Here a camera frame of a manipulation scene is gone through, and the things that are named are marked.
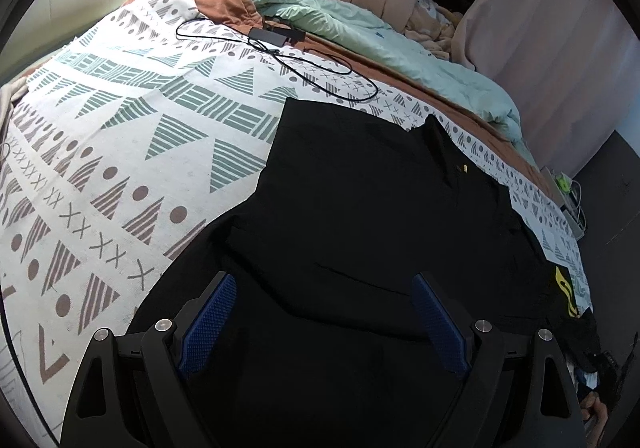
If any black garment with yellow logo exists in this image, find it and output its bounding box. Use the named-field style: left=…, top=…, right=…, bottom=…
left=130, top=100, right=582, bottom=447

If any patterned white bed blanket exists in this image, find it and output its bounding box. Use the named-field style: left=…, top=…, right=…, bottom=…
left=1, top=0, right=591, bottom=447

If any beige folded garment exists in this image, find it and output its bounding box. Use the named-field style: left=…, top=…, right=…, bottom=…
left=0, top=78, right=28, bottom=132

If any pink right curtain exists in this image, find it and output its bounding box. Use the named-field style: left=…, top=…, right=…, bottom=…
left=451, top=0, right=639, bottom=174

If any beige fluffy blanket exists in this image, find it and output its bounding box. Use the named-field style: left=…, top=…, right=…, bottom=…
left=402, top=0, right=463, bottom=61

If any black power adapter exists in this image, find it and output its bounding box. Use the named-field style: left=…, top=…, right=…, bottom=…
left=248, top=26, right=306, bottom=47

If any mint green duvet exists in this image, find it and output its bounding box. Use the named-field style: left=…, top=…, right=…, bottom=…
left=253, top=0, right=528, bottom=154

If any black charger cable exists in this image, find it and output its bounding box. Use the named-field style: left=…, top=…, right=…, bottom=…
left=174, top=17, right=380, bottom=105

